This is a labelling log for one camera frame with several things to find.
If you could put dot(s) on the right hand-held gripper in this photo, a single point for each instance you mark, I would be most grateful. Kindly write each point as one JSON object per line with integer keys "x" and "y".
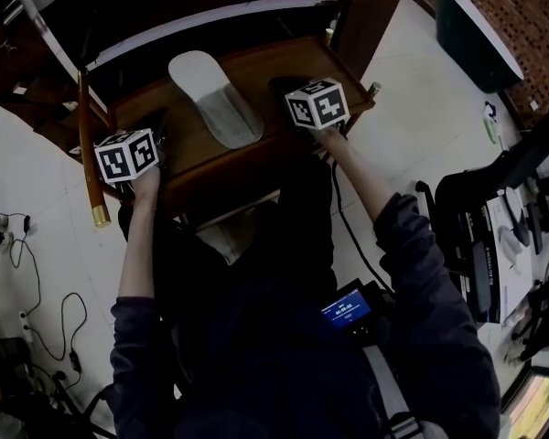
{"x": 320, "y": 105}

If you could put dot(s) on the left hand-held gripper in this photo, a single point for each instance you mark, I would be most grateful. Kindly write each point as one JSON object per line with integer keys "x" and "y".
{"x": 125, "y": 156}

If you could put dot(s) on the person's right forearm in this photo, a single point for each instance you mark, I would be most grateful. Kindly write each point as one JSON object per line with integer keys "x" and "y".
{"x": 361, "y": 167}

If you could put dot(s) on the person's left forearm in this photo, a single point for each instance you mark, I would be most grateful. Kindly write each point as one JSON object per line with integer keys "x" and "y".
{"x": 139, "y": 236}

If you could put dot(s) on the dark wooden panel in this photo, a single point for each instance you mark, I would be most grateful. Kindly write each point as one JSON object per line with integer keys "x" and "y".
{"x": 370, "y": 16}

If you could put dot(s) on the black round tub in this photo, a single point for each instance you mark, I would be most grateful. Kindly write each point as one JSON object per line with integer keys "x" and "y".
{"x": 480, "y": 35}

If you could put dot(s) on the green white floor item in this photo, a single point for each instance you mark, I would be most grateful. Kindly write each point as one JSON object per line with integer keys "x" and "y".
{"x": 490, "y": 126}

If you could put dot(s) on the black office chair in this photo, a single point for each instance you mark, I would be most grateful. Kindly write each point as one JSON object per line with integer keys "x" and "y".
{"x": 453, "y": 236}

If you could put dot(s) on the black device with blue screen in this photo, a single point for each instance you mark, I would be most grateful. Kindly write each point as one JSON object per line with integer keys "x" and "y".
{"x": 345, "y": 311}

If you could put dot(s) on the white power strip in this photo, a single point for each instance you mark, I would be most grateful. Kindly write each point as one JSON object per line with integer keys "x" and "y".
{"x": 25, "y": 325}

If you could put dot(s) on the person's dark clothed body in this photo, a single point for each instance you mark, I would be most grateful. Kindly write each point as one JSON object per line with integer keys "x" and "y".
{"x": 274, "y": 345}

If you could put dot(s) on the white cardboard box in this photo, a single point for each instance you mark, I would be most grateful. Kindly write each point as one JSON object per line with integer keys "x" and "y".
{"x": 508, "y": 254}

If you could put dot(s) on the black swivel chair base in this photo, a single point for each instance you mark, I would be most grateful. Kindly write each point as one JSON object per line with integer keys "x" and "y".
{"x": 36, "y": 405}

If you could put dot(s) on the colourful framed screen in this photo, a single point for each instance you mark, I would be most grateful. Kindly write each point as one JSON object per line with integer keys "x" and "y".
{"x": 540, "y": 405}

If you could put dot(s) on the white wall socket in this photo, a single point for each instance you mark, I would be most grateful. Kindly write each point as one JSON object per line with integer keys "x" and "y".
{"x": 533, "y": 104}

